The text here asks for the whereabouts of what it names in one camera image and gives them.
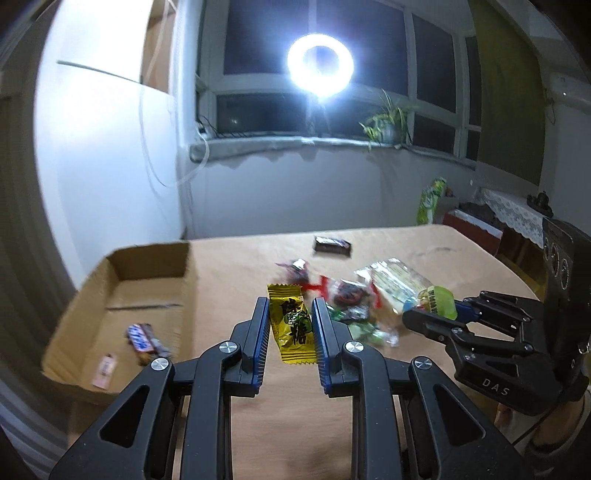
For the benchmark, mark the blue snickers bar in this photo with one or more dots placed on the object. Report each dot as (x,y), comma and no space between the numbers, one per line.
(145,345)

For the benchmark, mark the dark brown chocolate bar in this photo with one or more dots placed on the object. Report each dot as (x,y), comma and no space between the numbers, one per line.
(334,246)

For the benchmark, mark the green snack bag on shelf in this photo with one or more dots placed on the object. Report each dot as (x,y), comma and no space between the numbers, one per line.
(429,201)

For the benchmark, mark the red ribbon dark candy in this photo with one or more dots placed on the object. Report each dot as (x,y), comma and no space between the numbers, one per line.
(296,273)

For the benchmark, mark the yellow candy packet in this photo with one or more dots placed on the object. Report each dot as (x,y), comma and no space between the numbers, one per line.
(291,324)

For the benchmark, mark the ring light tripod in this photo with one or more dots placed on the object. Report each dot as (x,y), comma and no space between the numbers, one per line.
(316,122)

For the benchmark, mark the light green candy packet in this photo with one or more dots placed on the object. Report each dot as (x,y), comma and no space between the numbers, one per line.
(369,333)

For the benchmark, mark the beige knit sleeve forearm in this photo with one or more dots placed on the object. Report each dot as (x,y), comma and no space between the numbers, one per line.
(569,460)

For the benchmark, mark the clear sliced bread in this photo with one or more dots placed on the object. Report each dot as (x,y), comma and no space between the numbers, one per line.
(396,284)

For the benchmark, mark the person's right hand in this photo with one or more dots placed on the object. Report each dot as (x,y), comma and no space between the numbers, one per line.
(553,427)

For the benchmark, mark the white lace cloth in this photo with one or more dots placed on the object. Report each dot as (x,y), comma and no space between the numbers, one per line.
(514,211)

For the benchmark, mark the red-edged clear dark pastry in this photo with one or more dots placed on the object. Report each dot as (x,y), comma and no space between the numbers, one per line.
(344,294)

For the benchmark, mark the black object on lace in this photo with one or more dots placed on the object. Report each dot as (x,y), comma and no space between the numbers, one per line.
(540,204)

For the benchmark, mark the dark green snack packet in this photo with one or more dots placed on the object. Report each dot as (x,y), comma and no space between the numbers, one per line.
(335,314)

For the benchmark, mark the bright ring light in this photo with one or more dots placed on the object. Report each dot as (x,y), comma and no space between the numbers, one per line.
(320,65)

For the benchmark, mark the grey window sill cover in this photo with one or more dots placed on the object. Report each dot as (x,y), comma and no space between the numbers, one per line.
(218,149)

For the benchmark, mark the pink thin snack stick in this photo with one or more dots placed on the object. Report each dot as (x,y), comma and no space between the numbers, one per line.
(104,372)

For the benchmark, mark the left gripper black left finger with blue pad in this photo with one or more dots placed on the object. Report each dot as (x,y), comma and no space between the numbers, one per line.
(175,410)

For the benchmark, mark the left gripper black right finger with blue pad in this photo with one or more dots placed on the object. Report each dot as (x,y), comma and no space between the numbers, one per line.
(410,420)

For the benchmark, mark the potted spider plant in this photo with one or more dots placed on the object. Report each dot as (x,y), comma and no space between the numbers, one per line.
(389,125)

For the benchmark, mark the brown cardboard box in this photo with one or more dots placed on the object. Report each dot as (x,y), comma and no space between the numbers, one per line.
(155,284)

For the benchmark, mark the round green white snack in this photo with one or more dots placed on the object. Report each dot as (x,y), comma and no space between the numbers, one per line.
(434,299)

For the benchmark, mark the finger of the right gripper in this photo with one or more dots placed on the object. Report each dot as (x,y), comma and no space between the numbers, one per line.
(434,327)
(500,311)

